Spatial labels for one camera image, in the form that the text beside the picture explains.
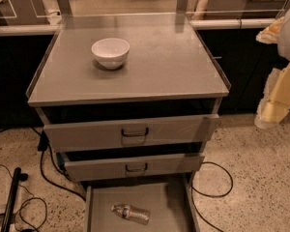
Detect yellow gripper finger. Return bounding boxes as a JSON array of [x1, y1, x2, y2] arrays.
[[254, 63, 290, 130], [256, 16, 284, 44]]

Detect clear plastic water bottle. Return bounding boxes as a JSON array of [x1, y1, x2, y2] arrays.
[[111, 204, 151, 225]]

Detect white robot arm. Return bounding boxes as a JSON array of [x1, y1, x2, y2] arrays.
[[254, 9, 290, 130]]

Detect top grey drawer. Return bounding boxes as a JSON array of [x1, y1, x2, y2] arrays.
[[43, 114, 218, 152]]

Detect grey drawer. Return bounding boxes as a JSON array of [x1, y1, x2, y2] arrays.
[[83, 175, 200, 232], [43, 114, 218, 152], [65, 154, 204, 181]]

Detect middle grey drawer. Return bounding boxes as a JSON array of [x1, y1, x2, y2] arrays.
[[65, 154, 204, 181]]

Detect bottom grey drawer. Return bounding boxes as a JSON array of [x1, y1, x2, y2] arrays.
[[83, 175, 200, 232]]

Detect grey drawer cabinet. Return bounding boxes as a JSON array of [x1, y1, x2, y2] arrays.
[[25, 13, 232, 183]]

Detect white ceramic bowl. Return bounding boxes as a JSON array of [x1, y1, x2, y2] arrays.
[[91, 38, 130, 70]]

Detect black pole on floor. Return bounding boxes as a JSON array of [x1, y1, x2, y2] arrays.
[[0, 167, 22, 232]]

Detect black floor cable right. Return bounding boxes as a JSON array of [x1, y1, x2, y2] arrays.
[[190, 161, 234, 232]]

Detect black floor cable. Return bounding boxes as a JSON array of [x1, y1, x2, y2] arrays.
[[30, 126, 87, 202], [190, 161, 234, 232]]

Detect black floor cable left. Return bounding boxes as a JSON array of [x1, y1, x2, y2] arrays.
[[30, 126, 87, 202]]

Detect white counter rail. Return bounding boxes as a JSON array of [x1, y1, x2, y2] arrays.
[[0, 18, 275, 37]]

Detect thin black floor wire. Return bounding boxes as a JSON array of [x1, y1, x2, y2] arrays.
[[0, 162, 48, 232]]

